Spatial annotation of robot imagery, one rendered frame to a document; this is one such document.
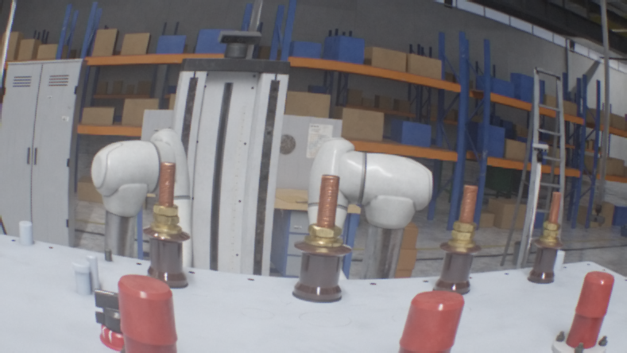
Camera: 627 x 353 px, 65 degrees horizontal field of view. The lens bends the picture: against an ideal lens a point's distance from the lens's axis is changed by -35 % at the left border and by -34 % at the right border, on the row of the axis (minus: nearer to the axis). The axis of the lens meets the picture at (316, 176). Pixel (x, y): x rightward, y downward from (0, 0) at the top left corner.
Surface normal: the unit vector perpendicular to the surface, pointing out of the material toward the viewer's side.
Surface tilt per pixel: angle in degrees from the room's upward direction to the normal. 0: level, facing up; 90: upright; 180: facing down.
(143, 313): 89
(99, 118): 90
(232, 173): 90
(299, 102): 90
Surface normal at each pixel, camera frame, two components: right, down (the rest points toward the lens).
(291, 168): 0.24, 0.14
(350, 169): -0.10, -0.31
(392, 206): -0.04, 0.37
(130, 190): 0.59, 0.42
